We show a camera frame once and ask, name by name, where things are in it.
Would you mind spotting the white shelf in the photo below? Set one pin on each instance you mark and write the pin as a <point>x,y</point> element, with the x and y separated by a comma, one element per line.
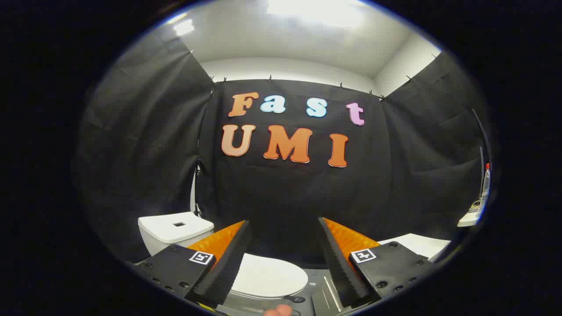
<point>468,220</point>

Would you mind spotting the black backdrop cloth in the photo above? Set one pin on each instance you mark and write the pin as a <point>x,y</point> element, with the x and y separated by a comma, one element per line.
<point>285,193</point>

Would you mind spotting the white cabinet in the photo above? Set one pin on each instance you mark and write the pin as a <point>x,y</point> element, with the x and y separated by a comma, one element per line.
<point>417,243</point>

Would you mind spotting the white toilet lid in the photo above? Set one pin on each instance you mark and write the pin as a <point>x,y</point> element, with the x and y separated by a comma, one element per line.
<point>272,276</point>

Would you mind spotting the clear bottle with red cap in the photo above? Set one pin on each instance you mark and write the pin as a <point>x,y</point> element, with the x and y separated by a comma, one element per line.
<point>485,184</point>

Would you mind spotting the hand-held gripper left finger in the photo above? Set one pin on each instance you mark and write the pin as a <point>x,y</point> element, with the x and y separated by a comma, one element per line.
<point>228,263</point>

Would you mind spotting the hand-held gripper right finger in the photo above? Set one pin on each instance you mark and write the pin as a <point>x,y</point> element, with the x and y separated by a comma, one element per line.
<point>338,263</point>

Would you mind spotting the ceiling light panel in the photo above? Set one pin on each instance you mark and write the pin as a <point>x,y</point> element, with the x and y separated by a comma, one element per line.
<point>183,27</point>
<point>314,11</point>

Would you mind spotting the black backdrop stand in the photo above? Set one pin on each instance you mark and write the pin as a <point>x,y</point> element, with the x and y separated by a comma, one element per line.
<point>197,184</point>

